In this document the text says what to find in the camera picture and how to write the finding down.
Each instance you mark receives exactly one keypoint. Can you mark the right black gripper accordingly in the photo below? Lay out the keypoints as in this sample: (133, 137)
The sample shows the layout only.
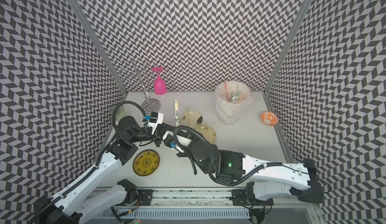
(180, 154)

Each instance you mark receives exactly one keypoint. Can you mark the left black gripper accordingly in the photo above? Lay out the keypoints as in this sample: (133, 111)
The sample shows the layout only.
(159, 135)

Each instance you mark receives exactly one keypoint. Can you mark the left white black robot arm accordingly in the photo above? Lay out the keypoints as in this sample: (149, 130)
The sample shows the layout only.
(71, 205)

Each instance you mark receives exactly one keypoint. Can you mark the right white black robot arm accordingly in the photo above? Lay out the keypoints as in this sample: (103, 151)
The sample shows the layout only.
(264, 180)

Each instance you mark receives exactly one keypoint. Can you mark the cream plate centre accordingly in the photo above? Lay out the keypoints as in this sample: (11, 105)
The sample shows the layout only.
(208, 132)

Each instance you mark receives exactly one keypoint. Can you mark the cream plate with dark mark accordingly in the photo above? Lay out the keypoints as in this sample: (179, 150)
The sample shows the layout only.
(196, 118)

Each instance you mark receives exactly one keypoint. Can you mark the dark yellow patterned plate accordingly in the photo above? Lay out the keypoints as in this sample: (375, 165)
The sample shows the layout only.
(146, 163)

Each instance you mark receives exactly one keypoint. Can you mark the pink plastic goblet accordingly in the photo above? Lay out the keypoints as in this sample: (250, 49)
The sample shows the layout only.
(160, 87)

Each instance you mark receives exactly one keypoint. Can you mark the green translucent plastic cup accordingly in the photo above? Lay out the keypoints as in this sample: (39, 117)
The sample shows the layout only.
(120, 113)

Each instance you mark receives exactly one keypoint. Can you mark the white bin with plastic bag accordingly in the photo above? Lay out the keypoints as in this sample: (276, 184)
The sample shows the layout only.
(230, 112)

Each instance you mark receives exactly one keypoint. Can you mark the small orange patterned dish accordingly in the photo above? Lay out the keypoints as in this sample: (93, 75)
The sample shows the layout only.
(269, 118)

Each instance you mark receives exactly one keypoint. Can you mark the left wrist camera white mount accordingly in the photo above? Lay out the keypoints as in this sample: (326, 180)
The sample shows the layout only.
(151, 122)

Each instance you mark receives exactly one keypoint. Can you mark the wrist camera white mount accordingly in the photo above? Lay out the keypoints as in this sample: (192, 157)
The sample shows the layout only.
(170, 141)
(151, 122)

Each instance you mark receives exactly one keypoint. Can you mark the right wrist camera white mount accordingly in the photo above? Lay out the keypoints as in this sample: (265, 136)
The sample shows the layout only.
(170, 141)

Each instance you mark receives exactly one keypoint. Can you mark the metal wire cup rack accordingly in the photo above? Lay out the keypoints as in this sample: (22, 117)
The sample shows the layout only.
(149, 104)

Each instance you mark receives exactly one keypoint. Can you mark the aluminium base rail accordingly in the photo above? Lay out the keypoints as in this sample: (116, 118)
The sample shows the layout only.
(186, 204)

